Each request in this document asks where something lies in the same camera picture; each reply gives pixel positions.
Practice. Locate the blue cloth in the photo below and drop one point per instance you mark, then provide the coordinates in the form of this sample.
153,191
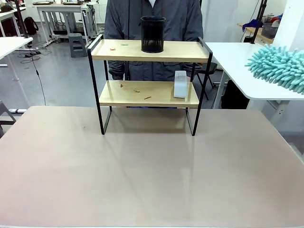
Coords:
253,24

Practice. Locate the white desk with metal legs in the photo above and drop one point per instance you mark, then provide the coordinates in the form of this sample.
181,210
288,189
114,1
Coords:
9,45

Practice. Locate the white power strip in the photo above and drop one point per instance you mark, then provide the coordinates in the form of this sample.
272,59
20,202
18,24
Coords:
17,110

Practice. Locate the gray plastic step stool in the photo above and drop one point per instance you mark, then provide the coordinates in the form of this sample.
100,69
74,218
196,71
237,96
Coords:
78,45

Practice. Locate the black backpack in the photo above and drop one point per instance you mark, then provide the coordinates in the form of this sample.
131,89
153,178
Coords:
31,25

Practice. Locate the gray mesh basket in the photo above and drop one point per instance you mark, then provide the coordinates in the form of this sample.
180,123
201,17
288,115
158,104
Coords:
269,30

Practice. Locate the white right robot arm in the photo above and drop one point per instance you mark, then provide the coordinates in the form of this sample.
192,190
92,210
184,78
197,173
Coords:
291,21

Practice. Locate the white side table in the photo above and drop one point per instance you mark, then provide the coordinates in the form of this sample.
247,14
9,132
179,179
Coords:
228,57

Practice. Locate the black folding chair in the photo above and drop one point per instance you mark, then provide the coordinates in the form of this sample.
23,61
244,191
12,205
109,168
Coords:
209,71

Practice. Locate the teal chenille duster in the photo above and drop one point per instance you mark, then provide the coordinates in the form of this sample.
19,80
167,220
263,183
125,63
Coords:
278,66

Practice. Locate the black clamp pole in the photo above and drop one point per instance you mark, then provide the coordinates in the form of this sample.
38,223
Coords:
21,21

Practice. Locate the white rectangular box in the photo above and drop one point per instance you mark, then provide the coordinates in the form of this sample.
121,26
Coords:
181,85

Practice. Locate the thin orange paper strip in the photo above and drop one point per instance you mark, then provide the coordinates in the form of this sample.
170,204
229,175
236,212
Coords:
147,97

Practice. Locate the white workbench with trays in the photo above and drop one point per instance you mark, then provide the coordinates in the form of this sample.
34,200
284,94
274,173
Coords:
59,8

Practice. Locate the person in gray jacket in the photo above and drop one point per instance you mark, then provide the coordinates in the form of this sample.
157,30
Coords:
123,19

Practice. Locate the black mesh pen holder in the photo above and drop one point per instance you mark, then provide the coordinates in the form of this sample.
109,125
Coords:
152,33

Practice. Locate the gray chair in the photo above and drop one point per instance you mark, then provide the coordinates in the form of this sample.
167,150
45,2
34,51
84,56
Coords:
6,118

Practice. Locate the black frame wooden two-tier shelf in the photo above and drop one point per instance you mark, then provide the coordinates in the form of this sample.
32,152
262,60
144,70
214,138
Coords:
118,56

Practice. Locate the black camera stand pole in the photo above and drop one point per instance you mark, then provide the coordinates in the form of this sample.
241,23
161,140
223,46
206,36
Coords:
257,21

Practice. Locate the green twisted paper scrap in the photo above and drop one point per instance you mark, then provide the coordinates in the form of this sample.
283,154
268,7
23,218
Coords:
136,90

